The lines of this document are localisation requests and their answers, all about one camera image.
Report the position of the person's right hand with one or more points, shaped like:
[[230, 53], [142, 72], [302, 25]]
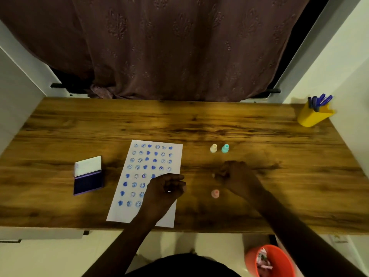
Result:
[[239, 177]]

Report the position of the person's left hand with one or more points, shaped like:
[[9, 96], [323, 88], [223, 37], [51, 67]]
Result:
[[160, 193]]

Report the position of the person's right fingers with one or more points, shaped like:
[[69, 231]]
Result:
[[226, 173]]

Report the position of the person's left fingers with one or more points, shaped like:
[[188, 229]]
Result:
[[175, 186]]

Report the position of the person's right forearm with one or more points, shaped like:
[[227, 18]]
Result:
[[294, 236]]

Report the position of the person's left forearm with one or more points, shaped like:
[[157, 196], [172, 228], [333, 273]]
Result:
[[121, 245]]

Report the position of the teal toy stamp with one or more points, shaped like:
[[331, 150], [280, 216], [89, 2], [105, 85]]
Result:
[[225, 149]]

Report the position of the pink toy stamp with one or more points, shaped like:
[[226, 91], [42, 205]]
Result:
[[215, 194]]

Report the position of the cream toy stamp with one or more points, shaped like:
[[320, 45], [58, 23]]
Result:
[[213, 148]]

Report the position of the white sheet with blue stamps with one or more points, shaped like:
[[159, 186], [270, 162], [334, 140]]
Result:
[[138, 170]]

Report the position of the person's black clothing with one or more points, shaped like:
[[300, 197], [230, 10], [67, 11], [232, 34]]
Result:
[[184, 266]]

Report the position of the blue ink pad with lid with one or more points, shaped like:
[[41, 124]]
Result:
[[88, 177]]

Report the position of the trash in bin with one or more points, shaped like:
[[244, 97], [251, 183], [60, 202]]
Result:
[[263, 263]]

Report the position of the orange plastic bin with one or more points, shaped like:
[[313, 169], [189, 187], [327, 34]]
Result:
[[278, 258]]

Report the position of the yellow pen holder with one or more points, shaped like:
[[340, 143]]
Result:
[[312, 116]]

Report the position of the brown patterned curtain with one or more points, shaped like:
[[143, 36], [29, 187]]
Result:
[[173, 46]]

